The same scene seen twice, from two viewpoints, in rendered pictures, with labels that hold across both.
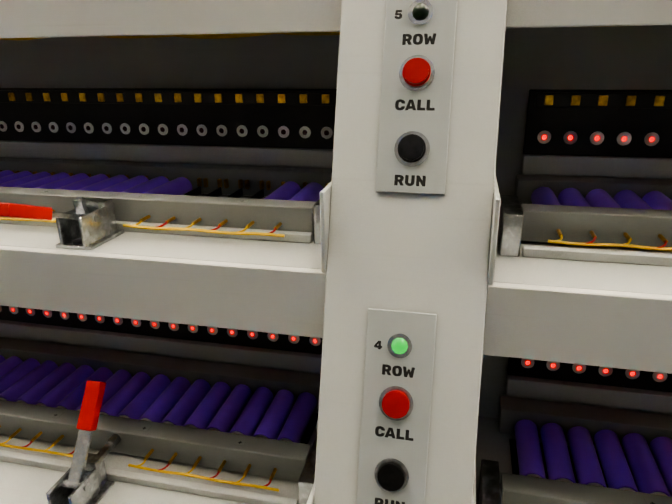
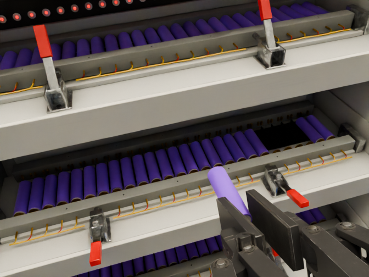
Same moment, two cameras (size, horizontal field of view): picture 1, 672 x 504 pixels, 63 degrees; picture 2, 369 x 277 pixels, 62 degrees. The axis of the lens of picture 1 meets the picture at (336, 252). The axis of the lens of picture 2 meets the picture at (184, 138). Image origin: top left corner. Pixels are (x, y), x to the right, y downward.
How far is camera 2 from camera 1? 0.51 m
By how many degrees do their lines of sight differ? 29
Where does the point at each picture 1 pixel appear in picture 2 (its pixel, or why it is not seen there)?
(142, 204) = (283, 160)
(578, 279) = not seen: outside the picture
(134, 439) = not seen: hidden behind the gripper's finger
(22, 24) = (240, 103)
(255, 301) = (358, 188)
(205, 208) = (311, 154)
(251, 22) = (355, 80)
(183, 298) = (329, 197)
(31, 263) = not seen: hidden behind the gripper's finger
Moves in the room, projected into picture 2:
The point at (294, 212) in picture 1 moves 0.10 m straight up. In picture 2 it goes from (348, 144) to (351, 84)
